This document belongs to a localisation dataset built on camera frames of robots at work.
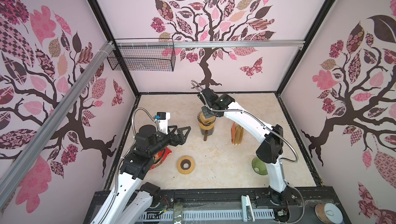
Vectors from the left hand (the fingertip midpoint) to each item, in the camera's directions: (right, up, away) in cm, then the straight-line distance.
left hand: (184, 130), depth 69 cm
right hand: (+12, +10, +17) cm, 24 cm away
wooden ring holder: (-1, -22, +17) cm, 28 cm away
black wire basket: (-29, +44, +26) cm, 59 cm away
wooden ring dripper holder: (+11, -2, +21) cm, 24 cm away
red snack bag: (-17, -17, +16) cm, 30 cm away
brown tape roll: (+64, -36, -3) cm, 73 cm away
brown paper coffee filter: (+10, +3, +20) cm, 22 cm away
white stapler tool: (+29, -38, 0) cm, 48 cm away
